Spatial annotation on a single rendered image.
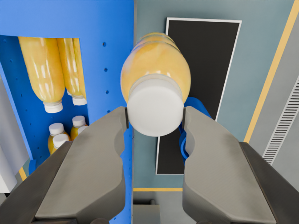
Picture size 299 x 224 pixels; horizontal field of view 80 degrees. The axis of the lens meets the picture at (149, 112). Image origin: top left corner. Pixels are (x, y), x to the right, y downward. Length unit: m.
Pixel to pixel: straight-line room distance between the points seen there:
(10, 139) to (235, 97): 1.68
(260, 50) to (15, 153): 1.73
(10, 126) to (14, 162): 0.11
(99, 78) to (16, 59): 0.26
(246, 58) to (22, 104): 1.60
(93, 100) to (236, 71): 1.53
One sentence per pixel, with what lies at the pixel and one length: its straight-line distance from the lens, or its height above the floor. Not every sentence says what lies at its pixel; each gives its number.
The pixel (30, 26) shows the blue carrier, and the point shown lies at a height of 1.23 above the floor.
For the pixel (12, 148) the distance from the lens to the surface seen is 0.71.
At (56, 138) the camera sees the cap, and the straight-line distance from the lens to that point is 0.56.
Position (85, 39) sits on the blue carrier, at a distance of 0.31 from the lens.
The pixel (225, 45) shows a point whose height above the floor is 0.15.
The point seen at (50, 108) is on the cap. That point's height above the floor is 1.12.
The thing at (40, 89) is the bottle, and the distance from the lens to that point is 0.46.
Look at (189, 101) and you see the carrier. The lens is 1.45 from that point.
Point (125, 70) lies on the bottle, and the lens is 0.16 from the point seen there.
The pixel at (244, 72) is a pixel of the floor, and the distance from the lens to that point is 1.80.
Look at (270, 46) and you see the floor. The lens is 1.84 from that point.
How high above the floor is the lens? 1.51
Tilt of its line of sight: 61 degrees down
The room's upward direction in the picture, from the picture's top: 177 degrees clockwise
